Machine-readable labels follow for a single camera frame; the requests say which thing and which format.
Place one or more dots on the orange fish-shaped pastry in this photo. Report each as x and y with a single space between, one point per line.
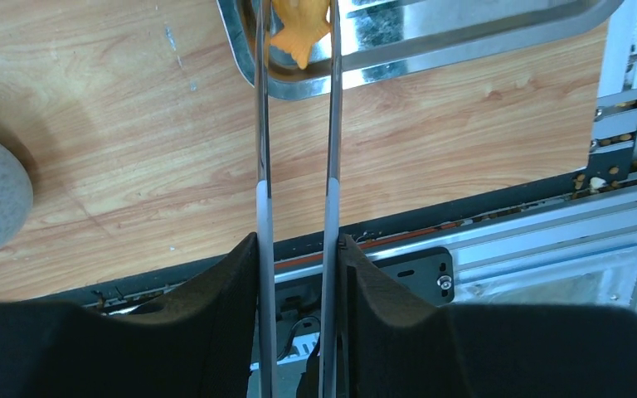
304 24

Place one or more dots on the metal tongs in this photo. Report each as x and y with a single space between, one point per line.
293 167

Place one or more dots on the metal serving tray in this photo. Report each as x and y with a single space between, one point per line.
382 40

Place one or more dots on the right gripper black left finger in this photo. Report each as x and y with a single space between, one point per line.
195 341

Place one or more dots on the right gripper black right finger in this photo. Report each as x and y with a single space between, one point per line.
395 344

